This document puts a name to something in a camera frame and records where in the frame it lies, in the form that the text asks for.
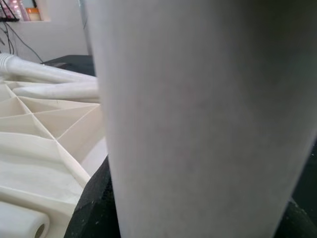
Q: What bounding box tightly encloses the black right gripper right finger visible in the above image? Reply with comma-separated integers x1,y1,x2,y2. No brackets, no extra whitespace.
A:
286,196,317,238

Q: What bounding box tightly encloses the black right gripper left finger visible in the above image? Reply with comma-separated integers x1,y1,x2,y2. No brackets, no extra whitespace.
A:
63,156,122,238

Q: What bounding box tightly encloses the white plastic table top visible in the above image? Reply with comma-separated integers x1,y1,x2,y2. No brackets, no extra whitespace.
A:
0,78,109,238

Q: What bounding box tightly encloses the orange jar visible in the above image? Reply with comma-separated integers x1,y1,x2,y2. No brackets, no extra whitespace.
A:
25,7,41,22

